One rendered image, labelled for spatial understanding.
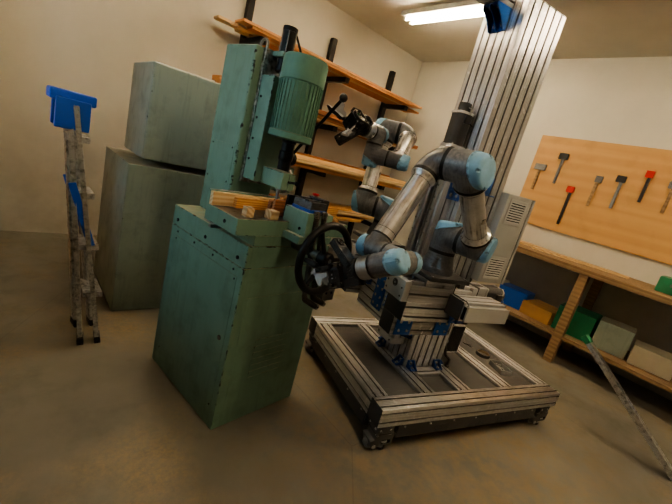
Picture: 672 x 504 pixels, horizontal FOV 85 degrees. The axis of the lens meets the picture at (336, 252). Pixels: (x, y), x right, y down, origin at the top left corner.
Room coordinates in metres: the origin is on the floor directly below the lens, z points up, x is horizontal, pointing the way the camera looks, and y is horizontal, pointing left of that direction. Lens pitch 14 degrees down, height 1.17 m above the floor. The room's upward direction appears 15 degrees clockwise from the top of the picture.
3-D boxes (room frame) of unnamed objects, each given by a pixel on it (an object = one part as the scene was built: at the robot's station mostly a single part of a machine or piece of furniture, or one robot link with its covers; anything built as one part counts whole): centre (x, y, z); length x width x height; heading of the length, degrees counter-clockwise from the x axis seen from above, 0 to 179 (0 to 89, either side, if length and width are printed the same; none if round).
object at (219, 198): (1.56, 0.31, 0.92); 0.60 x 0.02 x 0.05; 142
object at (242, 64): (1.72, 0.53, 1.16); 0.22 x 0.22 x 0.72; 52
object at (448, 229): (1.61, -0.46, 0.98); 0.13 x 0.12 x 0.14; 51
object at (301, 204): (1.43, 0.14, 0.99); 0.13 x 0.11 x 0.06; 142
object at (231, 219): (1.48, 0.21, 0.87); 0.61 x 0.30 x 0.06; 142
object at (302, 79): (1.54, 0.30, 1.35); 0.18 x 0.18 x 0.31
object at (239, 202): (1.62, 0.24, 0.92); 0.60 x 0.02 x 0.04; 142
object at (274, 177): (1.55, 0.31, 1.03); 0.14 x 0.07 x 0.09; 52
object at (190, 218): (1.61, 0.40, 0.76); 0.57 x 0.45 x 0.09; 52
